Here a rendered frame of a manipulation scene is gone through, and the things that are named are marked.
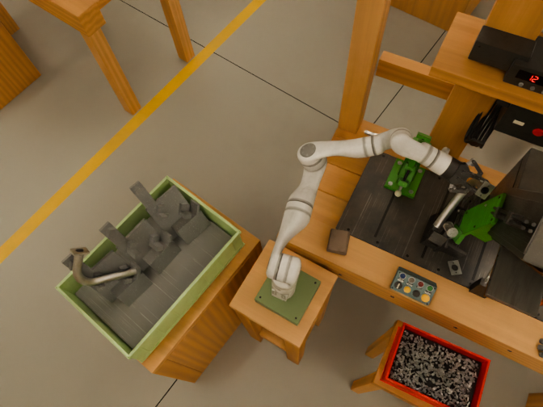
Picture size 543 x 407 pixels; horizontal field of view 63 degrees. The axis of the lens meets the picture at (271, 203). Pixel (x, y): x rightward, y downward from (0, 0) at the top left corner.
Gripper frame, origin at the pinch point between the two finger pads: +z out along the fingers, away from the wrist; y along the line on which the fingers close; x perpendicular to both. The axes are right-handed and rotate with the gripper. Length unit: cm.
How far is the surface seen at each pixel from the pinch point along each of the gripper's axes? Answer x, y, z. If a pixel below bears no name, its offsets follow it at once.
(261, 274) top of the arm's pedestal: -2, -74, -47
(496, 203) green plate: -6.9, -0.8, 4.7
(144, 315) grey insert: -21, -105, -80
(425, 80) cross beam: 28.1, 18.3, -30.9
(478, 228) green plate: -8.8, -10.4, 4.8
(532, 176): 3.8, 10.7, 13.0
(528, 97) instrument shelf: -11.3, 30.2, -10.7
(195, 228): 5, -75, -80
